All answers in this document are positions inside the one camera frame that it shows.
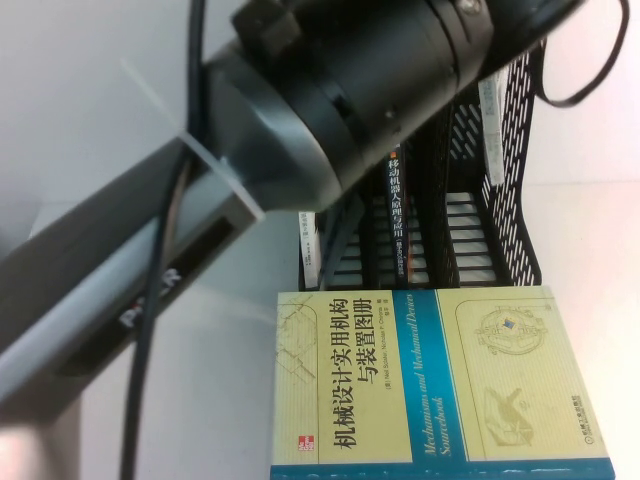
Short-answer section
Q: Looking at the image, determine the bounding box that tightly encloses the white automotive suspension book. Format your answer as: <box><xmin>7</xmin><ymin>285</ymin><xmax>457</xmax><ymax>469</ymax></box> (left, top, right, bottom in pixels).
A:
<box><xmin>298</xmin><ymin>194</ymin><xmax>366</xmax><ymax>292</ymax></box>

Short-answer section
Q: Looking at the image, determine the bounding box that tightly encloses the black mesh book stand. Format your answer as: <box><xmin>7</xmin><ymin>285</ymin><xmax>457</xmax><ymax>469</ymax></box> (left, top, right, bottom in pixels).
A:
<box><xmin>297</xmin><ymin>39</ymin><xmax>544</xmax><ymax>291</ymax></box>

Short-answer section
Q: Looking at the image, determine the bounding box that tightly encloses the dark mobile robot book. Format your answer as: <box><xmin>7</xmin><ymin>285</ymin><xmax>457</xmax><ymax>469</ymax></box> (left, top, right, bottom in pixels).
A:
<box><xmin>384</xmin><ymin>142</ymin><xmax>414</xmax><ymax>290</ymax></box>

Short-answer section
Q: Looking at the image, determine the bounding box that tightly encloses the black looped cable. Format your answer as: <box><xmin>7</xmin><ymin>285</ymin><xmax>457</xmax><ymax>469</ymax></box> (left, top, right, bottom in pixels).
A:
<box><xmin>537</xmin><ymin>0</ymin><xmax>632</xmax><ymax>107</ymax></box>

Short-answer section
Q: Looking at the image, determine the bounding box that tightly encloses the white self-driving book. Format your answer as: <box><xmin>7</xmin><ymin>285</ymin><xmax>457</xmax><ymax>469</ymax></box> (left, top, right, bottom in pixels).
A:
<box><xmin>477</xmin><ymin>69</ymin><xmax>505</xmax><ymax>185</ymax></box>

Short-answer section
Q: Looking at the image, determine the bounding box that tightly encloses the yellow-green book teal spine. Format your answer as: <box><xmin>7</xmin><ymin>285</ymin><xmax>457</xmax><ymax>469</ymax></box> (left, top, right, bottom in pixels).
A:
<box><xmin>268</xmin><ymin>285</ymin><xmax>617</xmax><ymax>480</ymax></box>

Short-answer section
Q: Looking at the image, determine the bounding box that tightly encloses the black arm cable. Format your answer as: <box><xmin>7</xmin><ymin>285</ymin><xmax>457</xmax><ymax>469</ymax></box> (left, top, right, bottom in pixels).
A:
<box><xmin>117</xmin><ymin>0</ymin><xmax>207</xmax><ymax>480</ymax></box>

